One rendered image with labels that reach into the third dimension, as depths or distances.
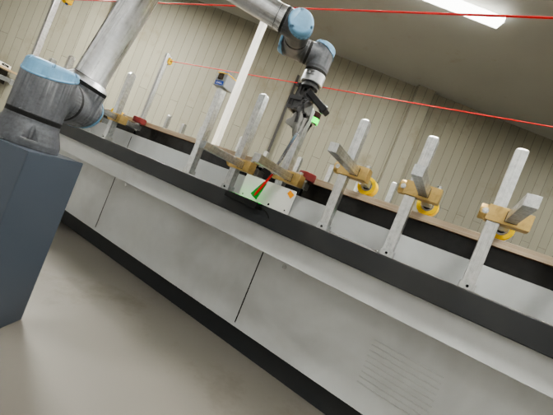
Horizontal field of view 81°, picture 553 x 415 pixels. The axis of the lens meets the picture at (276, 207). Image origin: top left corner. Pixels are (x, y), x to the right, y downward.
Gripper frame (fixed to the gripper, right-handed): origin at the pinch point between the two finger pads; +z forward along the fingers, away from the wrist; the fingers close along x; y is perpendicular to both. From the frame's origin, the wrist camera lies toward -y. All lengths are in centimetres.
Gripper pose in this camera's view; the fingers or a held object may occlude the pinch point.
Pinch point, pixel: (295, 133)
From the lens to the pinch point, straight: 131.7
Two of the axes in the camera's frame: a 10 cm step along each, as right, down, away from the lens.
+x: -4.6, -1.8, -8.7
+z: -3.8, 9.3, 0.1
